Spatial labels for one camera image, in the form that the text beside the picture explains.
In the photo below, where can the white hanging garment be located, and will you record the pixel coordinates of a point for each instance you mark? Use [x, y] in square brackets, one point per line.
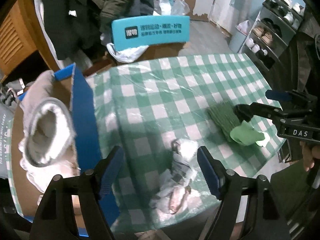
[46, 30]

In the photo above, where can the green white checked tablecloth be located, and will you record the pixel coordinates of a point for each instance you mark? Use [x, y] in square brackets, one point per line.
[162, 100]

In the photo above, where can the olive hanging jacket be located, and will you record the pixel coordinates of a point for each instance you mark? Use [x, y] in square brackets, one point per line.
[117, 0]

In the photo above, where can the blue plastic bag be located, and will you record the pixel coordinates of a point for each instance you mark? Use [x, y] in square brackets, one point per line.
[167, 0]

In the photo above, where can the teal shoe box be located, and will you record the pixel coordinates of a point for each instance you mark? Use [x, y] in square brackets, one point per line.
[150, 31]

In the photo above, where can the dark green sock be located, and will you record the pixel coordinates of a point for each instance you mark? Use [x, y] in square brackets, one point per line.
[222, 118]

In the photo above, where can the grey fleece-lined sock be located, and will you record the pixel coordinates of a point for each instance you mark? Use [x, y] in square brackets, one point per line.
[47, 120]

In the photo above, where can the black hanging coat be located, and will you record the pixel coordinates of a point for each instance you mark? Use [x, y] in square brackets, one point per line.
[67, 20]

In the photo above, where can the rows of shoes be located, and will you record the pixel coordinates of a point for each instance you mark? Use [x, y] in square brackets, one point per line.
[270, 30]

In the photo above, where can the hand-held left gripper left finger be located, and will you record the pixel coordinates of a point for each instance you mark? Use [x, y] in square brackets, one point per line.
[108, 177]

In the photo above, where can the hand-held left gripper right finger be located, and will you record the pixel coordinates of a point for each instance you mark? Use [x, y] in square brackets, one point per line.
[208, 172]

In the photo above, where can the white door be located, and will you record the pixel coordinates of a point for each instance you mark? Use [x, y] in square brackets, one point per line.
[222, 2]

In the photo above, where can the pink white plastic bag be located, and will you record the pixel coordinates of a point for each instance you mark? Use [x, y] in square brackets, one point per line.
[243, 27]

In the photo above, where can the brown cardboard box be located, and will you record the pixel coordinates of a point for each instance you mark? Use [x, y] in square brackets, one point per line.
[162, 51]

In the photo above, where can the person's right hand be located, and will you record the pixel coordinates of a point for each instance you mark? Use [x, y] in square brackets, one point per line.
[310, 153]

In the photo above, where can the grey white patterned sock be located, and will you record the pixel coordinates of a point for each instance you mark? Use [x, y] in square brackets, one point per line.
[177, 180]

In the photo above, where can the wooden louvred cabinet door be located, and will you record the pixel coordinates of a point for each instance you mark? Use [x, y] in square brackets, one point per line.
[15, 37]

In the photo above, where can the blue-rimmed cardboard box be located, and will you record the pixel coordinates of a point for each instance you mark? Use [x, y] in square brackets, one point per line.
[83, 110]

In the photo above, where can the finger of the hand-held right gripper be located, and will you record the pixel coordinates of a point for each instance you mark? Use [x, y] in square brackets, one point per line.
[277, 94]
[260, 110]

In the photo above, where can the metal shoe rack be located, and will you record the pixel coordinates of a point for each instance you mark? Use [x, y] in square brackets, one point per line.
[265, 37]

